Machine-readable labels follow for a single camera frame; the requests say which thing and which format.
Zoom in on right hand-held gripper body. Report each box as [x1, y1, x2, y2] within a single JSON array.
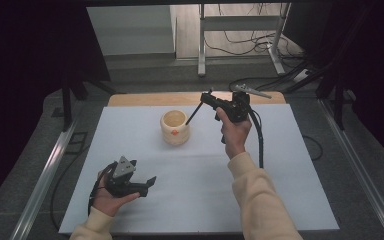
[[212, 83, 273, 123]]

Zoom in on cream ceramic cup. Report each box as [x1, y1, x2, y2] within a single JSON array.
[[159, 109, 192, 147]]

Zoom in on black metal stand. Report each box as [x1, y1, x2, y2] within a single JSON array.
[[315, 79, 347, 131], [60, 75, 118, 133]]

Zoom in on thick black gripper cable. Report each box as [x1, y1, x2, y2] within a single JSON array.
[[246, 105, 265, 169]]

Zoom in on white table sheet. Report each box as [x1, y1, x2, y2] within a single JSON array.
[[58, 103, 341, 235]]

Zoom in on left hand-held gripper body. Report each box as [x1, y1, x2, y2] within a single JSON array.
[[105, 155, 142, 198]]

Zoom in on black floor cables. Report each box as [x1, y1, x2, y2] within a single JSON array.
[[202, 29, 314, 93]]

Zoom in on white power strip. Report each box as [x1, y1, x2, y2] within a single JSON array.
[[292, 68, 312, 84]]

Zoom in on black looped floor cable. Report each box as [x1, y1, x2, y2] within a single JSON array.
[[301, 134, 325, 162]]

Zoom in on white metal desk frame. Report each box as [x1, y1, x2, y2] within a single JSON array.
[[197, 2, 293, 78]]

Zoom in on aluminium rail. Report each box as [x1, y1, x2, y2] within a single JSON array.
[[9, 119, 82, 240], [317, 99, 384, 240]]

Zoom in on dark curtain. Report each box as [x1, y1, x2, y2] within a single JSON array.
[[0, 0, 112, 215], [285, 0, 384, 172]]

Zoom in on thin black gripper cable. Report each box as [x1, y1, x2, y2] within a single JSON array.
[[87, 161, 118, 216]]

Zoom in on white cabinet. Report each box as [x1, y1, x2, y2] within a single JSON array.
[[86, 4, 178, 57]]

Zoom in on person's right hand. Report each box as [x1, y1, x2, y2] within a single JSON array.
[[214, 106, 253, 161]]

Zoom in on black pen with silver ferrule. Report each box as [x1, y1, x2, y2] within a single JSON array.
[[185, 101, 205, 127]]

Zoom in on person's left hand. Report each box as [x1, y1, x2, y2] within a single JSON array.
[[91, 171, 142, 218]]

